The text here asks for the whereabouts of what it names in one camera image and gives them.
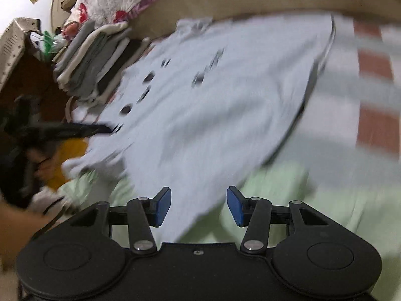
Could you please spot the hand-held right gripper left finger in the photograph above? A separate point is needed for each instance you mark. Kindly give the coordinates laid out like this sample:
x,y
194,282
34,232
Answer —
x,y
163,207

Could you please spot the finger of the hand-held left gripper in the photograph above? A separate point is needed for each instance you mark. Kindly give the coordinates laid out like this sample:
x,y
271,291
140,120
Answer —
x,y
78,129

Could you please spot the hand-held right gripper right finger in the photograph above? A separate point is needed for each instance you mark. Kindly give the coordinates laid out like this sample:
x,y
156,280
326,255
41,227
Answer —
x,y
236,207

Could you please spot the light grey printed t-shirt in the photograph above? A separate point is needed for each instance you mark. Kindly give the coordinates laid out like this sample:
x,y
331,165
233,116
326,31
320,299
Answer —
x,y
219,106

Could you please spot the person's left forearm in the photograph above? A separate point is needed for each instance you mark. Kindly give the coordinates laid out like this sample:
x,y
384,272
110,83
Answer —
x,y
15,235

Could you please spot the stack of folded clothes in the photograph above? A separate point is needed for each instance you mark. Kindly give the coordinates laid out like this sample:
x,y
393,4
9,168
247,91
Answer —
x,y
91,62

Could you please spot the person's left hand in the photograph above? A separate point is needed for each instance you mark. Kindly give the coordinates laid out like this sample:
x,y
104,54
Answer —
x,y
42,164

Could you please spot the yellow cloth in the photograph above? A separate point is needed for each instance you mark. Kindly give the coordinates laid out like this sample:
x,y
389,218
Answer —
x,y
67,160

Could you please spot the brown wooden cabinet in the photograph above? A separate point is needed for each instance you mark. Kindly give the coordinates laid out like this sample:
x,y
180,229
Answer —
x,y
34,84

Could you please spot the light green bed sheet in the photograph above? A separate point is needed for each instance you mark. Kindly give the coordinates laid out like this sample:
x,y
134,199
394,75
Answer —
x,y
313,200

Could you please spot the green plastic bag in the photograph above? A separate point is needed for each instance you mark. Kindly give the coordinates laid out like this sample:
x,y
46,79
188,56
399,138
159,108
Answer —
x,y
48,42

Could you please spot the patterned beige box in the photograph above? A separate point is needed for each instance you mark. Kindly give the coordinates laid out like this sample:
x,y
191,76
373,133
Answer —
x,y
14,44

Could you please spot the red grey checked blanket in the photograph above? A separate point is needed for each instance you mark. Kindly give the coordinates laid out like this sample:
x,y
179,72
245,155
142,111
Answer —
x,y
360,100

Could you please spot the tan bed mat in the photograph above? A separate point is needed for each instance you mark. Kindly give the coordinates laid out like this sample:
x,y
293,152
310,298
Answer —
x,y
266,1

